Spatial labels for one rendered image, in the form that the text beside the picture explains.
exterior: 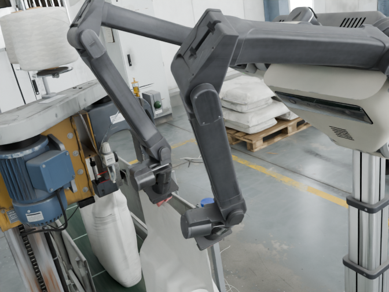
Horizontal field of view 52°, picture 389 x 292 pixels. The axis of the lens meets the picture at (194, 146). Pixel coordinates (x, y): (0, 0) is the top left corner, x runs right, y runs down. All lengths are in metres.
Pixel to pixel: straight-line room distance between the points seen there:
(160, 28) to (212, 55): 0.57
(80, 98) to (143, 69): 3.98
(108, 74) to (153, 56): 4.30
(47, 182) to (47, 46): 0.37
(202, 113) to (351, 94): 0.50
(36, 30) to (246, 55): 0.70
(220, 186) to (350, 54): 0.35
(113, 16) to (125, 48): 4.13
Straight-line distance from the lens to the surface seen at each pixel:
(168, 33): 1.13
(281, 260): 2.67
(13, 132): 1.16
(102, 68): 1.05
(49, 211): 1.26
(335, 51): 0.69
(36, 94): 4.17
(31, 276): 1.65
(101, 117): 1.44
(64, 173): 1.18
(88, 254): 2.40
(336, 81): 1.06
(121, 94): 1.08
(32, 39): 1.17
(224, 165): 0.76
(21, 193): 1.26
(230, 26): 0.58
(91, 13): 1.03
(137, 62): 5.26
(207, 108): 0.59
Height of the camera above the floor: 1.68
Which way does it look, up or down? 22 degrees down
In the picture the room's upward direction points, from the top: 9 degrees counter-clockwise
